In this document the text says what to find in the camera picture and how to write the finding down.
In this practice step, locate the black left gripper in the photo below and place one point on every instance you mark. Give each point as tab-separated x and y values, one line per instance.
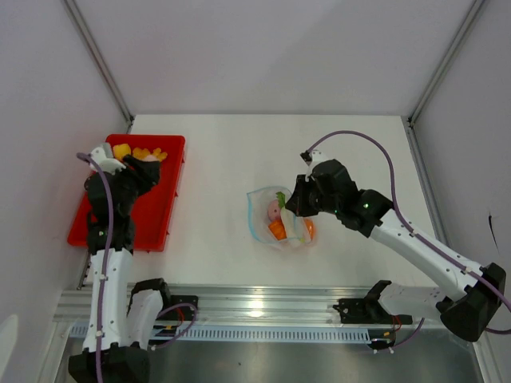
147	174

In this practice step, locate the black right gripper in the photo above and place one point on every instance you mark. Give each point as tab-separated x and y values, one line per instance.
297	203

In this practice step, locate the yellow toy ginger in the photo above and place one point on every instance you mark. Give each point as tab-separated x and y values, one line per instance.
140	153

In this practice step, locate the orange toy fruit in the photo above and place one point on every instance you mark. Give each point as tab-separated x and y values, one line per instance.
310	226

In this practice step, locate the white toy radish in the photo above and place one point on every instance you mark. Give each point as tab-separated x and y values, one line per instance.
296	232

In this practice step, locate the purple toy onion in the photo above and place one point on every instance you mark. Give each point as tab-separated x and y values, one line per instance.
273	210

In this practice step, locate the orange toy pumpkin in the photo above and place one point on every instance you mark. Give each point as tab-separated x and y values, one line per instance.
278	230

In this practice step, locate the clear zip top bag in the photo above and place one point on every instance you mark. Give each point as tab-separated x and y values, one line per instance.
258	221

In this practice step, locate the pink toy egg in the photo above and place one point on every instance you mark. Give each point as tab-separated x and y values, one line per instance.
150	158

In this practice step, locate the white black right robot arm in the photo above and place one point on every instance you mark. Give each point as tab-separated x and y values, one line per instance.
466	296

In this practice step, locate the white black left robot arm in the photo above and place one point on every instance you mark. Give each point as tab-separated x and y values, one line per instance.
115	348

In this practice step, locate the yellow toy pepper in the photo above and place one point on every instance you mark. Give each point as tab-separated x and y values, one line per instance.
120	151

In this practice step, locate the red plastic tray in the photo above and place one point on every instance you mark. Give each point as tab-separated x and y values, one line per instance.
139	224

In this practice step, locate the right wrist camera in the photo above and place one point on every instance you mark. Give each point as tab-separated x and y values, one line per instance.
312	158

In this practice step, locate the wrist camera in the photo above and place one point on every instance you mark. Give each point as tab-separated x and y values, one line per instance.
103	156
312	158

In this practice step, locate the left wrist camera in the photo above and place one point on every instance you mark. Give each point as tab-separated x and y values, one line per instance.
103	156

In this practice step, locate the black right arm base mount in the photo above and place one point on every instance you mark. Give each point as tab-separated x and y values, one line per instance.
359	311

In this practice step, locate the aluminium table edge rail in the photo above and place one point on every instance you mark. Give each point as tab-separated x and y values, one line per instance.
238	305

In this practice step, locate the right aluminium frame post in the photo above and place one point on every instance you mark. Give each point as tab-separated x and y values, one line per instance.
442	68

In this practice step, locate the aluminium frame post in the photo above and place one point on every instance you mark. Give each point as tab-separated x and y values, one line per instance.
84	32
442	68

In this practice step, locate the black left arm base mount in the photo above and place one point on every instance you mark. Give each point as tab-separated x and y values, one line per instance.
180	308

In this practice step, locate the white slotted cable duct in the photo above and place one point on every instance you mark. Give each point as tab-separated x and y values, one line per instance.
329	335

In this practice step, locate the left aluminium frame post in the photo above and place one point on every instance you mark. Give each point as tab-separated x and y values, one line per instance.
84	32

